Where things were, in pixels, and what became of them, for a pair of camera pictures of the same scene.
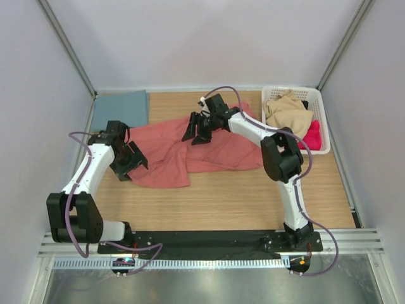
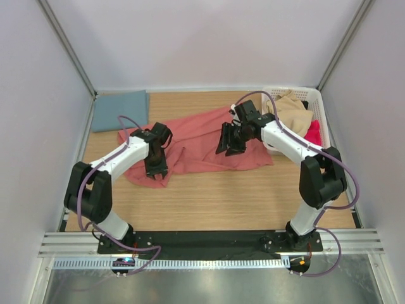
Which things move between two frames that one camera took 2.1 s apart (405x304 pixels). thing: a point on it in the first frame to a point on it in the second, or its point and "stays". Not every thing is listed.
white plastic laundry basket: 314,97 stays
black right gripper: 202,137 to 226,139
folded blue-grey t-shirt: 132,108 stays
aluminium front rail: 350,244 stays
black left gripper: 137,158 to 161,168
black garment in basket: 305,104 stays
